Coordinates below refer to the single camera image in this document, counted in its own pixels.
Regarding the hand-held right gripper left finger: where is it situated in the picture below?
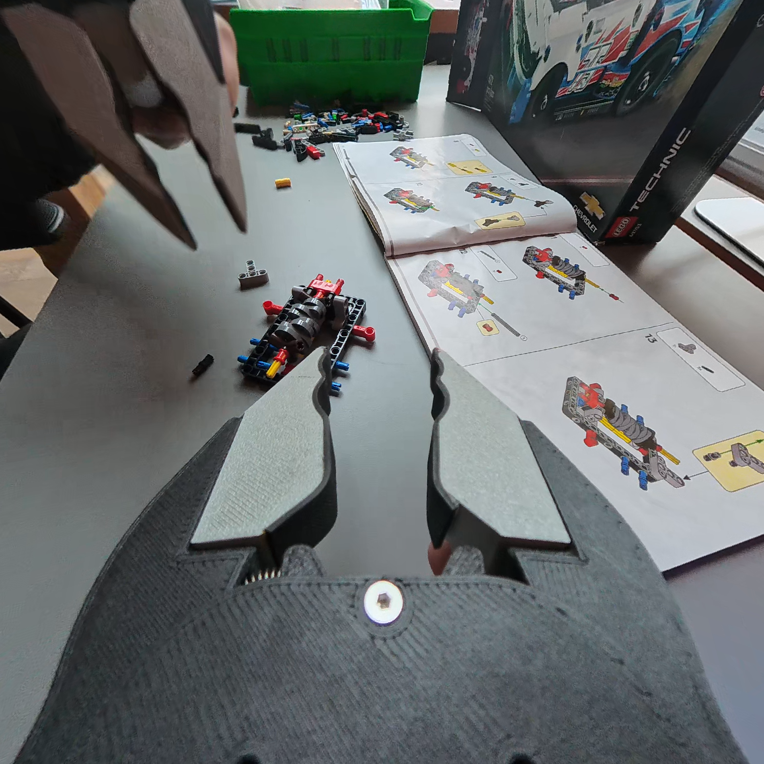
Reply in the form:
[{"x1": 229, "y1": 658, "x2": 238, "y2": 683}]
[{"x1": 189, "y1": 348, "x2": 339, "y2": 550}]

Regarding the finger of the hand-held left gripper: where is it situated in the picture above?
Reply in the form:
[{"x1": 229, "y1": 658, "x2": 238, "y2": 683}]
[
  {"x1": 0, "y1": 3, "x2": 199, "y2": 251},
  {"x1": 128, "y1": 0, "x2": 249, "y2": 235}
]

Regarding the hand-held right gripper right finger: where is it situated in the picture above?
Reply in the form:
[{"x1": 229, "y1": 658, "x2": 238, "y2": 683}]
[{"x1": 426, "y1": 348, "x2": 573, "y2": 549}]

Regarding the black lego frame assembly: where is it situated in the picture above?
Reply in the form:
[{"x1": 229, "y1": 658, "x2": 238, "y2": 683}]
[{"x1": 236, "y1": 273, "x2": 377, "y2": 396}]

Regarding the person's left forearm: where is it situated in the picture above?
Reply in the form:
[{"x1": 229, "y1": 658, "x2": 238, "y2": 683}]
[{"x1": 0, "y1": 24, "x2": 100, "y2": 253}]

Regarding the pile of loose lego pieces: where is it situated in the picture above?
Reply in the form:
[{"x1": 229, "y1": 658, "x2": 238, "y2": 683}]
[{"x1": 233, "y1": 103, "x2": 417, "y2": 164}]

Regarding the lego instruction booklet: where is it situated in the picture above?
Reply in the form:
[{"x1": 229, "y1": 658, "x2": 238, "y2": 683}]
[{"x1": 332, "y1": 135, "x2": 764, "y2": 572}]

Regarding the black lego set box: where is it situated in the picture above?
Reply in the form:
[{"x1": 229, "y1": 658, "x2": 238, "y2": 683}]
[{"x1": 446, "y1": 0, "x2": 764, "y2": 246}]

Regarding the person's left hand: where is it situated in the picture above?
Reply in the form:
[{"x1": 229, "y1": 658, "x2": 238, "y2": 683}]
[{"x1": 72, "y1": 0, "x2": 241, "y2": 151}]

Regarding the RIGHT marker sign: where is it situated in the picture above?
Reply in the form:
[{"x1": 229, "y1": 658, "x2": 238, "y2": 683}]
[{"x1": 36, "y1": 164, "x2": 115, "y2": 277}]

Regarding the black office chair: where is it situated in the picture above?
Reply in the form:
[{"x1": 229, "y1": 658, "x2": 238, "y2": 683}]
[{"x1": 0, "y1": 199, "x2": 68, "y2": 384}]

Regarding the green bin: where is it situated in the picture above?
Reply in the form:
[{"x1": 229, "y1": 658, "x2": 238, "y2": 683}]
[{"x1": 229, "y1": 0, "x2": 435, "y2": 106}]

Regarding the white flat object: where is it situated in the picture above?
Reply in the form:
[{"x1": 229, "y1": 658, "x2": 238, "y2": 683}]
[{"x1": 694, "y1": 197, "x2": 764, "y2": 267}]

